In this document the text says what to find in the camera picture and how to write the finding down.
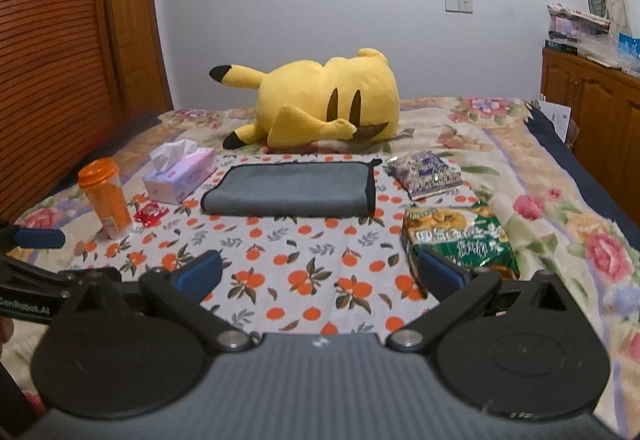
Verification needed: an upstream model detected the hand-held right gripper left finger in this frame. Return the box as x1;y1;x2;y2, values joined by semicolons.
59;250;256;354

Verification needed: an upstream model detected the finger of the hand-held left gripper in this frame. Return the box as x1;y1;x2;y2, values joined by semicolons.
0;219;67;252
0;252;122;295

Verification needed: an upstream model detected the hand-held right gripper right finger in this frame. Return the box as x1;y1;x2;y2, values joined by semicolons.
386;247;582;352

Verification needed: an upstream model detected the grey towel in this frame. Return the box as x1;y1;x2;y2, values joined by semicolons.
200;159;383;219

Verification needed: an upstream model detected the green snack packet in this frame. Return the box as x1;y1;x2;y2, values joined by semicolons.
401;201;521;292

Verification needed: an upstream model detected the orange plastic bottle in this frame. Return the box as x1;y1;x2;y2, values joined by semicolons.
77;158;134;240

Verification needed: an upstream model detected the red candy wrapper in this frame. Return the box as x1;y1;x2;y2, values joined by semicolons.
132;201;169;227

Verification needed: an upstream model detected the pink tissue box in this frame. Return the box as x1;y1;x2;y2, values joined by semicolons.
142;139;218;206

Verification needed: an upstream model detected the purple snack packet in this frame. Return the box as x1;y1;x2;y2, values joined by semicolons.
387;150;464;202

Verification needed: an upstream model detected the orange fruit print cloth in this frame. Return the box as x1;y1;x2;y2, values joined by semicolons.
70;152;503;336

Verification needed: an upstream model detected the floral blanket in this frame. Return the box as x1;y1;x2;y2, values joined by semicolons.
0;95;640;437

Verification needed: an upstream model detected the wooden louvred panel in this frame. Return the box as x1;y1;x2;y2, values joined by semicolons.
0;0;127;222

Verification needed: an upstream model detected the dark blue bed sheet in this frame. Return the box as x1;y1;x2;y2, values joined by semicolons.
524;106;640;243

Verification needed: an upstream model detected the white carton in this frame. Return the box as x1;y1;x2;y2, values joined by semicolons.
536;92;574;144

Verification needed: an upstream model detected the yellow plush toy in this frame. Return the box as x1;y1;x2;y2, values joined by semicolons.
209;48;401;152

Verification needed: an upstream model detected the wooden cabinet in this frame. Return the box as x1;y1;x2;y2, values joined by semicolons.
540;47;640;213

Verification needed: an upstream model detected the wooden door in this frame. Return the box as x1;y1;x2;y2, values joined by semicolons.
102;0;174;115

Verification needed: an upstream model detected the pile of bags and books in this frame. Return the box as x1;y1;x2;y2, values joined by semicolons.
544;2;620;58

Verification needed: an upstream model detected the blue box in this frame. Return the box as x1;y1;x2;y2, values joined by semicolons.
617;32;640;60

